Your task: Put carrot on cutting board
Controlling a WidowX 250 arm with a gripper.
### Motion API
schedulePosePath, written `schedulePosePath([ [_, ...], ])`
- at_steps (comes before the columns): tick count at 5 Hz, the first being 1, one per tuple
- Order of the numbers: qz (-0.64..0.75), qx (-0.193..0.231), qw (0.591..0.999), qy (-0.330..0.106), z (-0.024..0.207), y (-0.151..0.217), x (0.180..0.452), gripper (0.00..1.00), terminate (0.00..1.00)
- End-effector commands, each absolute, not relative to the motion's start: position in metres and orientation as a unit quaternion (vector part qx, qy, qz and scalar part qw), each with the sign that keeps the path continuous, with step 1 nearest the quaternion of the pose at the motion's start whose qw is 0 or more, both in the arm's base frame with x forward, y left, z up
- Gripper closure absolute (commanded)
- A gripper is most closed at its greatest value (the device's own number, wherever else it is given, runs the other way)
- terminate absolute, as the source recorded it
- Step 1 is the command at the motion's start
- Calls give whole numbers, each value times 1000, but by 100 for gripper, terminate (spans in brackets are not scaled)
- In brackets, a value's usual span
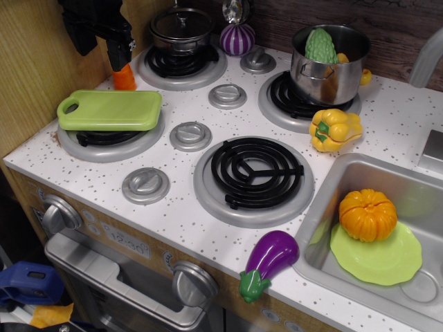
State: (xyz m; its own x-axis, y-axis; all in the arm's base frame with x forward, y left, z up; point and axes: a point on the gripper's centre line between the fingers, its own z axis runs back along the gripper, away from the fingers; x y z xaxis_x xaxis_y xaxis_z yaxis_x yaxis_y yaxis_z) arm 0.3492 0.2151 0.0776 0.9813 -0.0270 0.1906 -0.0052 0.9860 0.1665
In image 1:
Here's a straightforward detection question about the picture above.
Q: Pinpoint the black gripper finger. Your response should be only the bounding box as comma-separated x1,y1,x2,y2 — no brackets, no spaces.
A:
107,37,134,71

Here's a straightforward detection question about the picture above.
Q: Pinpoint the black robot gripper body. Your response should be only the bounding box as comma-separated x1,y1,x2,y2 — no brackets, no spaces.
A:
58,0,132,56

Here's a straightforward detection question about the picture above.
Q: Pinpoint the orange toy carrot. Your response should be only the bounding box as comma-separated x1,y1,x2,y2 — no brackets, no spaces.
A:
112,64,137,91

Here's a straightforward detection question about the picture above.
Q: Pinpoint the green plastic cutting board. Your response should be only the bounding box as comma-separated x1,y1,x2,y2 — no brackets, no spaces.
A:
57,90,162,131

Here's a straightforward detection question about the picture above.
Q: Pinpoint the back left black burner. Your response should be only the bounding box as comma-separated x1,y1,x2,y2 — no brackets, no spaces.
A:
138,45,227,91

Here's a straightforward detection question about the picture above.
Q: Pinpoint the black burner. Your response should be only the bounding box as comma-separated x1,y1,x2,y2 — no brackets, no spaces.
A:
138,45,227,91
57,113,165,163
257,70,363,134
193,136,314,229

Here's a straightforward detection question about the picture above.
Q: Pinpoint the dark lidded cooking pot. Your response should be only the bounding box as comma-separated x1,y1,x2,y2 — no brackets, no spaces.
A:
149,7,215,56

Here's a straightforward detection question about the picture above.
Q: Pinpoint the front left black burner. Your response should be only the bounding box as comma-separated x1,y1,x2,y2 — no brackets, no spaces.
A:
57,113,165,163

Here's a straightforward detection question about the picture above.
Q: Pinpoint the silver stovetop knob middle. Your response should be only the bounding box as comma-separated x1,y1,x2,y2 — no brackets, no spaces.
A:
170,122,212,152

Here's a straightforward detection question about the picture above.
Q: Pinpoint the silver stovetop knob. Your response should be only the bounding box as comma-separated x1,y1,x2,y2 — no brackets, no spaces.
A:
240,47,276,75
170,122,212,152
208,84,247,110
122,167,170,205

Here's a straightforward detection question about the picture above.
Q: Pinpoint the purple white striped toy onion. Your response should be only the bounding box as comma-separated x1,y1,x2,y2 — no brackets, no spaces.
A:
219,24,255,56

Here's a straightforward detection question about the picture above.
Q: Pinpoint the silver stovetop knob upper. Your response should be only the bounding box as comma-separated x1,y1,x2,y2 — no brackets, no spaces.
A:
208,84,247,110

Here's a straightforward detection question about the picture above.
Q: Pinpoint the hanging silver spoon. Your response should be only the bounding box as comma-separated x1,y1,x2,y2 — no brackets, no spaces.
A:
222,0,251,25

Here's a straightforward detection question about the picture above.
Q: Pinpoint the silver stovetop knob front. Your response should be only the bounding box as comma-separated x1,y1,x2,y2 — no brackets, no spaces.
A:
122,167,170,205

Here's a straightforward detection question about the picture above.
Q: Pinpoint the silver stovetop knob back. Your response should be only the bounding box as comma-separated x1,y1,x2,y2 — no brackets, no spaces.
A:
240,47,276,75

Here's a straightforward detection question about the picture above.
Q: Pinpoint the back right black burner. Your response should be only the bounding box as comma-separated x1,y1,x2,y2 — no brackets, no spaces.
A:
257,70,363,134

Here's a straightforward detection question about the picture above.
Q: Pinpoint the silver oven knob left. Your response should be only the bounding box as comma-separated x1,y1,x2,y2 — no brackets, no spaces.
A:
42,194,83,234

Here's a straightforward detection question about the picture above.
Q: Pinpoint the silver oven knob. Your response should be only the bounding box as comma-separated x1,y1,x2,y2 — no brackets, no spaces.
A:
42,194,83,234
172,260,219,308

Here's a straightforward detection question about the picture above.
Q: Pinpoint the front right black burner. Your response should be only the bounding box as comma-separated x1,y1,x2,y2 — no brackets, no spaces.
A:
193,136,314,229

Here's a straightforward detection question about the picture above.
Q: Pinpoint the green toy bitter gourd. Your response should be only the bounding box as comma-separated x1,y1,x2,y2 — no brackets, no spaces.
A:
305,28,338,64

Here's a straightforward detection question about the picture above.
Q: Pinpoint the stainless steel pot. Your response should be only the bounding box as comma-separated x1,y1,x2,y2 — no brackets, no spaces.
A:
290,24,371,106

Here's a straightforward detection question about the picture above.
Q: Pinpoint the orange toy inside pot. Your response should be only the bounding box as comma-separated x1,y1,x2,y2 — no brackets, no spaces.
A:
336,53,350,64

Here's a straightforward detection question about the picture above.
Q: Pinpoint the yellow toy bell pepper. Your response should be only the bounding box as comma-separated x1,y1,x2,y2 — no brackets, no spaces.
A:
309,109,363,152

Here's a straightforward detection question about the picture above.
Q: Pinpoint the silver oven knob right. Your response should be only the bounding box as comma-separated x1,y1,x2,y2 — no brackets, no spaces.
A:
172,260,219,308

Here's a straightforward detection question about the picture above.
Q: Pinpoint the yellow toy behind pot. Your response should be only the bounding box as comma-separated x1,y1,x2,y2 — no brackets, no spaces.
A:
359,68,372,86

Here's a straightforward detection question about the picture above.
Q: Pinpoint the purple toy eggplant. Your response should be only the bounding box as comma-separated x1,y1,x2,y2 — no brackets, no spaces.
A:
239,230,300,304

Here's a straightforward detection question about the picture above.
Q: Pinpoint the yellow cloth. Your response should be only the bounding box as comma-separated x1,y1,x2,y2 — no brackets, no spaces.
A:
30,303,74,329

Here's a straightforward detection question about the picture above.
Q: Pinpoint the orange toy pumpkin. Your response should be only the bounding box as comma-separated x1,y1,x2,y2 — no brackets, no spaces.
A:
338,189,398,243

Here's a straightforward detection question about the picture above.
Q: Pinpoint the grey toy faucet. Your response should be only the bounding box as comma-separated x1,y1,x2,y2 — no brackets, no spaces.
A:
409,28,442,88

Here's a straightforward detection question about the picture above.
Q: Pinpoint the silver toy sink basin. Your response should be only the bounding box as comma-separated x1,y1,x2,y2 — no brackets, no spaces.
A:
295,154,442,331

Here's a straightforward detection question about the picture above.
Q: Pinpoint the light green plastic plate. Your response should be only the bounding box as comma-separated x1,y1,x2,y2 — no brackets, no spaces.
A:
330,222,422,286

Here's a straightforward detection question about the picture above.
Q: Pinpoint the silver oven door handle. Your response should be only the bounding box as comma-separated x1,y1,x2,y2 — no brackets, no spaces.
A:
45,234,212,331

